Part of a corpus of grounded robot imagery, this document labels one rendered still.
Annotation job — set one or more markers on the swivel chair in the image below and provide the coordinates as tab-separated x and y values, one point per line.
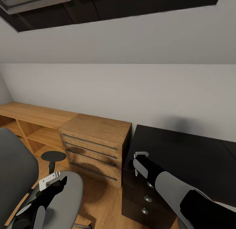
19	171

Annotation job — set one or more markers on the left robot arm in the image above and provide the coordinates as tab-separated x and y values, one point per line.
33	214

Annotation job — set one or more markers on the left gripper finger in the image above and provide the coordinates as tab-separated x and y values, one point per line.
64	181

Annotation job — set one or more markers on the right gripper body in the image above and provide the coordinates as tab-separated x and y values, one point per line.
131	164

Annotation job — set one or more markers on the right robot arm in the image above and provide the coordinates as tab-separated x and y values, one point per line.
193	207

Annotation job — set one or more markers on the bookcase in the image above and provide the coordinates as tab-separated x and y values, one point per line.
9	111
40	128

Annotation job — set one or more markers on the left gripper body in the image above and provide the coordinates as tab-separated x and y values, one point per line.
52	190

